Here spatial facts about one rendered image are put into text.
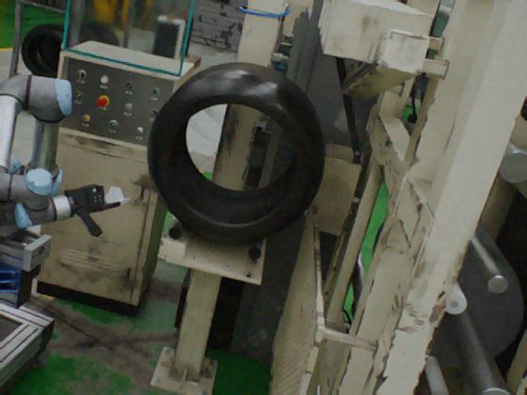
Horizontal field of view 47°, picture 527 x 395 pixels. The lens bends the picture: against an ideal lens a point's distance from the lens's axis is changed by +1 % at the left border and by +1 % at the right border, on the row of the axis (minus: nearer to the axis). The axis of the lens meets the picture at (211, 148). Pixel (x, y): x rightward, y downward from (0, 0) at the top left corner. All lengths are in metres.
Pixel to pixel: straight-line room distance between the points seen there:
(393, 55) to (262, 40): 0.81
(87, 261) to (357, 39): 1.94
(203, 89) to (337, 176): 0.66
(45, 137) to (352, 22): 1.12
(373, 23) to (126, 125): 1.52
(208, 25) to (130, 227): 8.93
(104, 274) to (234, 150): 1.10
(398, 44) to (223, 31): 10.08
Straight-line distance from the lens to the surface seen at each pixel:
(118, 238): 2.99
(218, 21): 11.57
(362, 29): 1.61
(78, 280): 3.17
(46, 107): 2.05
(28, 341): 2.64
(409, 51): 1.54
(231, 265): 2.17
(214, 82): 1.91
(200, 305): 2.64
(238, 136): 2.32
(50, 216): 1.89
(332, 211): 2.33
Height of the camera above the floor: 1.85
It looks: 19 degrees down
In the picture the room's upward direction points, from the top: 12 degrees clockwise
